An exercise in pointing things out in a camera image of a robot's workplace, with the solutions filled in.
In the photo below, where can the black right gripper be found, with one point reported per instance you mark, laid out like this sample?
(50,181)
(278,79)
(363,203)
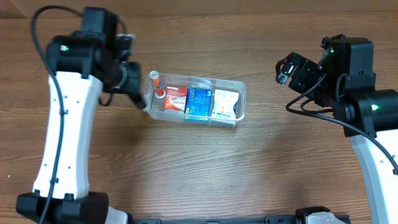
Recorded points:
(298,74)

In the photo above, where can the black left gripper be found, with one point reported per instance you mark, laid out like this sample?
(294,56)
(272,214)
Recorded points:
(133,82)

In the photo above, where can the orange tablet tube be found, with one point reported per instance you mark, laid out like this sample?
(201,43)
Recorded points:
(157,84)

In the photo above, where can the red medicine box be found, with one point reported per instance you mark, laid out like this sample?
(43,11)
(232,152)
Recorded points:
(176,98)

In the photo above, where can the blue lozenge box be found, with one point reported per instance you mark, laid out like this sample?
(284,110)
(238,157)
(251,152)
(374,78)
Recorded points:
(198,104)

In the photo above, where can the clear plastic container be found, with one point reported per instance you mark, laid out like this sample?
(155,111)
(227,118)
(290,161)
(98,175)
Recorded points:
(155,106)

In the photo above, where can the white medicine box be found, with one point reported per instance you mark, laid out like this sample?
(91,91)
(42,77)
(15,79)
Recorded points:
(225,103)

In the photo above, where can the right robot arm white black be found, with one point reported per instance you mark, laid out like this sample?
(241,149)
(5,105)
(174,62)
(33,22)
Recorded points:
(341,89)

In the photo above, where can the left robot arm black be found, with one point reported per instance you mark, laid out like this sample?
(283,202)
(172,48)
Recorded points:
(83,65)

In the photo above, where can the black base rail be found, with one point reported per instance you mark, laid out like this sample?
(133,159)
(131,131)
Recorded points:
(269,219)

